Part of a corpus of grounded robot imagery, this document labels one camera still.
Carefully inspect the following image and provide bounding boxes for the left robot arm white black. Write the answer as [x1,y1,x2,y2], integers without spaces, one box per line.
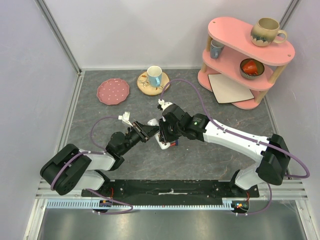
[40,118,160,197]

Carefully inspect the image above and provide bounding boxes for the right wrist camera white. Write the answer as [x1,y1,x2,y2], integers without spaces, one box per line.
[157,99,173,111]

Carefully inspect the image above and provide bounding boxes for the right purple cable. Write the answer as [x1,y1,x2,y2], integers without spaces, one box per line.
[159,78,311,216]

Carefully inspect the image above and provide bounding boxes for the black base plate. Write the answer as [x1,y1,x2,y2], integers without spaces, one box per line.
[97,179,260,205]

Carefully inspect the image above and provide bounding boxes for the beige ceramic mug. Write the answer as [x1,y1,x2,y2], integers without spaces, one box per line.
[250,17,288,47]

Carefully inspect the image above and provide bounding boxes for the white remote control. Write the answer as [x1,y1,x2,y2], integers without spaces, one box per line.
[147,118,174,150]

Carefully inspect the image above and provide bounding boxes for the patterned dark bowl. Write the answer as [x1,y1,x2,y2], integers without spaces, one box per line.
[239,58,265,80]

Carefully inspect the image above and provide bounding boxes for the light blue cup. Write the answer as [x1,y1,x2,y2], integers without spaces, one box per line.
[146,65,163,88]

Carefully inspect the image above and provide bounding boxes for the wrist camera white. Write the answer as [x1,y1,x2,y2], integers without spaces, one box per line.
[157,99,173,111]
[118,111,133,127]

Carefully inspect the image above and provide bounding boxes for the beige leaf saucer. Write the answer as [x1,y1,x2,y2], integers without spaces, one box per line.
[136,71,170,96]

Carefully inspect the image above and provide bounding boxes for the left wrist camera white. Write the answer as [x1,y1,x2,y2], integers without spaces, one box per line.
[118,111,133,127]

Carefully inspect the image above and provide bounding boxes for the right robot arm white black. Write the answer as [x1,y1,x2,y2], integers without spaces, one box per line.
[157,100,290,197]

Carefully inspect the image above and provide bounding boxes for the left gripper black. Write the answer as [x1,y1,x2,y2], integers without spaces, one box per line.
[120,120,159,155]

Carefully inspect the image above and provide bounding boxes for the orange red cup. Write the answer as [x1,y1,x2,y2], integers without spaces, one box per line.
[242,59,258,75]

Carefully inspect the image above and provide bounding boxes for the pink three-tier shelf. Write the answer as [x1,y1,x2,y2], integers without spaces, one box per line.
[197,16,295,110]

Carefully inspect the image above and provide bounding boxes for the pink dotted plate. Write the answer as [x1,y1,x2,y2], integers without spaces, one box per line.
[96,78,130,106]

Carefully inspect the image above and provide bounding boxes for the white square mat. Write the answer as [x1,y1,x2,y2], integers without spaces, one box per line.
[208,74,254,104]

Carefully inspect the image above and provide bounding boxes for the grey blue mug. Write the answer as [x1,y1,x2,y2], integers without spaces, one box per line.
[210,39,225,59]

